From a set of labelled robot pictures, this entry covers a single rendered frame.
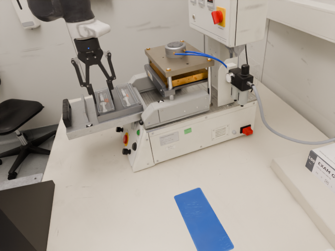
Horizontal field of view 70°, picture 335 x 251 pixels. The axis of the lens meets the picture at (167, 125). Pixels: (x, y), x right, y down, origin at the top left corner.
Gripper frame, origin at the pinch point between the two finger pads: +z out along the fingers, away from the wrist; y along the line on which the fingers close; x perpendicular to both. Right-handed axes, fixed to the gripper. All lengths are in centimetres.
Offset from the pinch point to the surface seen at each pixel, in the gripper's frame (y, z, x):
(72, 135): 13.2, 7.5, 11.2
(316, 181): -56, 23, 50
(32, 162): 79, 104, -110
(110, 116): -0.8, 5.0, 10.1
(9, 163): 100, 104, -119
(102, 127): 2.9, 7.9, 11.1
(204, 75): -37.1, -1.7, 10.1
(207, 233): -18, 28, 50
